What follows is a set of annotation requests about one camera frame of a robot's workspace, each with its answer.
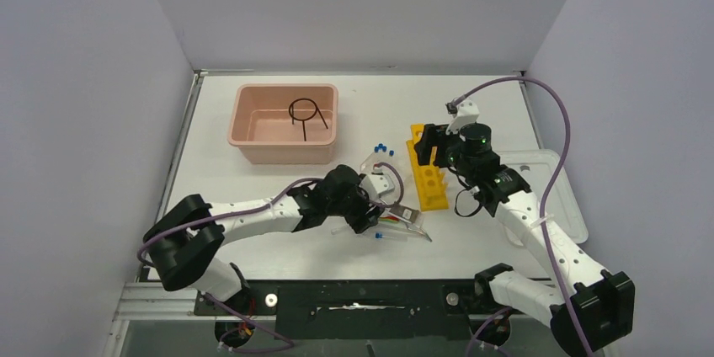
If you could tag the yellow test tube rack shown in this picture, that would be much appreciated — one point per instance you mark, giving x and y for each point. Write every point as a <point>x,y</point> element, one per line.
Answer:
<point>429,180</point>

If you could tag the white plastic tray lid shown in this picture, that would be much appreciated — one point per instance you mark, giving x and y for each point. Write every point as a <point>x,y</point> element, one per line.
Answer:
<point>537,167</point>

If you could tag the red green stirring sticks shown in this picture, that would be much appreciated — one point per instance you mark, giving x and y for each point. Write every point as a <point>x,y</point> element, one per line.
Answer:
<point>389,219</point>

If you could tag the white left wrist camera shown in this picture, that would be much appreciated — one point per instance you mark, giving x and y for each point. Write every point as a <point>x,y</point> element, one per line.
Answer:
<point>378,187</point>

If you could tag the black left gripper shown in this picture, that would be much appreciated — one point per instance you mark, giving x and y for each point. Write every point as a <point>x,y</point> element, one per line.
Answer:
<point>367,213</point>

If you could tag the metal scissors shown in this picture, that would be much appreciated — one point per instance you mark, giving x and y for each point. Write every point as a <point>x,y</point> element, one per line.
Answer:
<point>412,227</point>

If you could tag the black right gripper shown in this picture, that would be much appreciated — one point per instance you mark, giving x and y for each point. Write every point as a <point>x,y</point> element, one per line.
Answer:
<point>434,135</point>

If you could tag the clear plastic tube box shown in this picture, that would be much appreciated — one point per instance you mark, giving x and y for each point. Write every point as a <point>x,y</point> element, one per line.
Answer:
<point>397,168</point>

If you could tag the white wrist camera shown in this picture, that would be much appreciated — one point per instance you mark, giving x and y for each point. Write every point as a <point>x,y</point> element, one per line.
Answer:
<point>378,187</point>
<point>462,113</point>

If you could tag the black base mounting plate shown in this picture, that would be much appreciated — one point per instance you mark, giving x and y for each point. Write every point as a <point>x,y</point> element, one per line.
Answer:
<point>360,309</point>

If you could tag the pink plastic bin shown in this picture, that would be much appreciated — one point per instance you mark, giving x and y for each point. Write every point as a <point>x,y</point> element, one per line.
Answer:
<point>261,130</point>

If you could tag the black wire ring stand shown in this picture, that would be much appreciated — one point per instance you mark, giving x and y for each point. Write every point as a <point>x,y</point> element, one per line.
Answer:
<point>302,110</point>

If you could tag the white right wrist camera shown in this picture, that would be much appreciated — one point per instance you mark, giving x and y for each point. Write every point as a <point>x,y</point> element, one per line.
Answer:
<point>462,113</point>

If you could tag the test tube blue cap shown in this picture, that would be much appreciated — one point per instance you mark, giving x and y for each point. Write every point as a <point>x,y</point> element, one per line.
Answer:
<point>390,237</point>
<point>339,230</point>

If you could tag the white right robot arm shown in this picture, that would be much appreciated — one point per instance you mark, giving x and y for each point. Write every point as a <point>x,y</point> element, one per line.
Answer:
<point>589,307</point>

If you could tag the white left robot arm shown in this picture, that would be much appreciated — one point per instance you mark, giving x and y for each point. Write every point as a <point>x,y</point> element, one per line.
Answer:
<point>183,245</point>

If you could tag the small dark sample bag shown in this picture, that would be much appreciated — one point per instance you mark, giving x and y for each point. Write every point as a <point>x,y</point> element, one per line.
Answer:
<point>404,213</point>

